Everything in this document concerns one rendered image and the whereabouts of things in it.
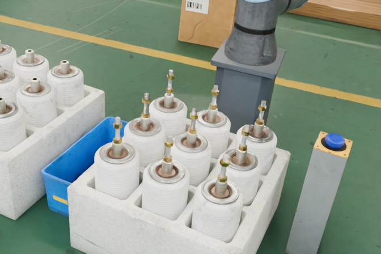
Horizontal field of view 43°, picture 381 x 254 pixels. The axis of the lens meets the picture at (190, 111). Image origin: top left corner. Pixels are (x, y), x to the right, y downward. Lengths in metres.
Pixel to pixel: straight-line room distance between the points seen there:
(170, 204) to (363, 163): 0.79
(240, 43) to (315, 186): 0.47
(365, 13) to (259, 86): 1.45
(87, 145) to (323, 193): 0.64
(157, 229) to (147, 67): 1.06
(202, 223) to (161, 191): 0.10
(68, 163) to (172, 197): 0.40
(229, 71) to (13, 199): 0.65
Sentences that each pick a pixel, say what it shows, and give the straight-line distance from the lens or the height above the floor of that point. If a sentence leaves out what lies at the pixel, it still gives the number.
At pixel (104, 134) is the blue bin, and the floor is 0.08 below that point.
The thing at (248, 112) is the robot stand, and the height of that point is 0.16.
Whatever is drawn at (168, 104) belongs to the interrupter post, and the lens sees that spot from 1.19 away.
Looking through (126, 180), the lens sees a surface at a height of 0.21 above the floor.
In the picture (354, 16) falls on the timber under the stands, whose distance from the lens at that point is 2.73.
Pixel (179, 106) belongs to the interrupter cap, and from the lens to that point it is 1.19.
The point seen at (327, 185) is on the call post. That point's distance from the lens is 1.07.
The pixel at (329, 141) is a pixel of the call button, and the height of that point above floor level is 0.33.
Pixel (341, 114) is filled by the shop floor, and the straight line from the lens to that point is 1.83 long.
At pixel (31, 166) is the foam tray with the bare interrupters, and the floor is 0.12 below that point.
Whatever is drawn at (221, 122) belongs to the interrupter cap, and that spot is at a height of 0.25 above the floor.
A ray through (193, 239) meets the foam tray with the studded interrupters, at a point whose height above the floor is 0.18.
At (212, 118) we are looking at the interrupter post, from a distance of 1.15.
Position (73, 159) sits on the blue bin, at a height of 0.08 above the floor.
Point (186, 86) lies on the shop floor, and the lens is 1.82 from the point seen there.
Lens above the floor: 0.87
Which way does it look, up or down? 31 degrees down
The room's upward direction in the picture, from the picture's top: 6 degrees clockwise
